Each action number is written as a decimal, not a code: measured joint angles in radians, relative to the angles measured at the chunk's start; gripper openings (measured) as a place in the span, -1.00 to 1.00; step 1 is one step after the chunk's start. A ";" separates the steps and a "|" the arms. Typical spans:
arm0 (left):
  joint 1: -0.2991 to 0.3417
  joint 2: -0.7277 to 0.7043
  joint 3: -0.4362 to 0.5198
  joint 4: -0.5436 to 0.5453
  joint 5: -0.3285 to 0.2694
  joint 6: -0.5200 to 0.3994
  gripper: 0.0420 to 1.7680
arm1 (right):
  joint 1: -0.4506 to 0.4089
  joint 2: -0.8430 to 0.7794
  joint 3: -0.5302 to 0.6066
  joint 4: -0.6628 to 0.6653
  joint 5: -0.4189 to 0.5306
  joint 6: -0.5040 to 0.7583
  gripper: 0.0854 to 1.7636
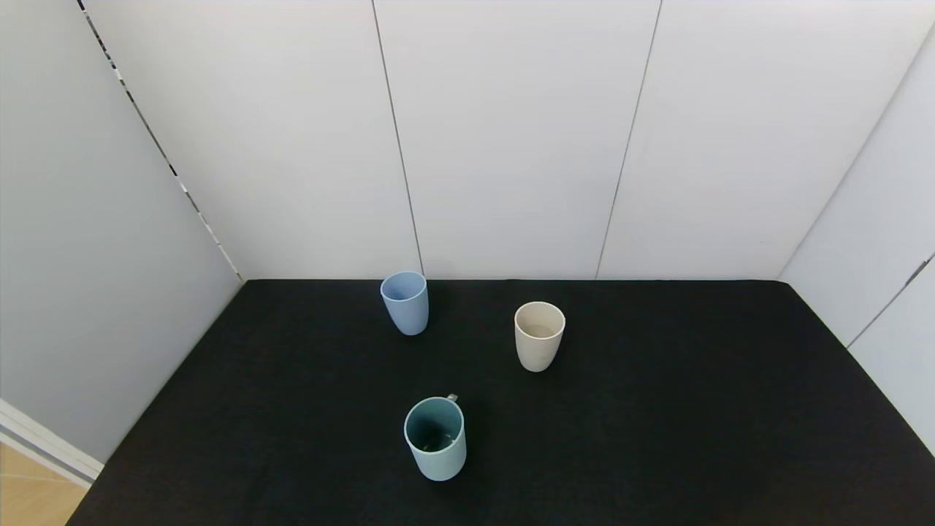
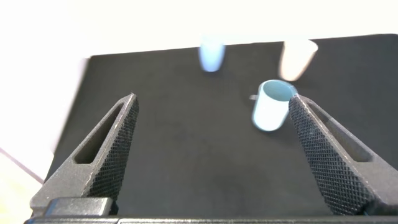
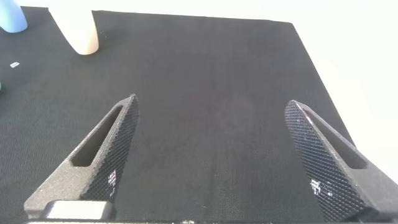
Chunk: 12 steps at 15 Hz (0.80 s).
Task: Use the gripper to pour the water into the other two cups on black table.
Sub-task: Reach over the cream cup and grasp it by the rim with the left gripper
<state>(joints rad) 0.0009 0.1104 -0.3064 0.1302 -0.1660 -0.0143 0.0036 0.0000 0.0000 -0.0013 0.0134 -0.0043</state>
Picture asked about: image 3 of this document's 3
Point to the small white paper tag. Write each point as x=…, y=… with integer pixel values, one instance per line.
x=14, y=64

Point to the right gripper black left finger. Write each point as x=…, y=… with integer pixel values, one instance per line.
x=62, y=183

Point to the light blue plastic cup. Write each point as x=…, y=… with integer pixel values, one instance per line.
x=11, y=17

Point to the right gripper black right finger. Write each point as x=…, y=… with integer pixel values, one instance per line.
x=326, y=168

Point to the cream plastic cup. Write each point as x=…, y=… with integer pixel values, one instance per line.
x=77, y=31

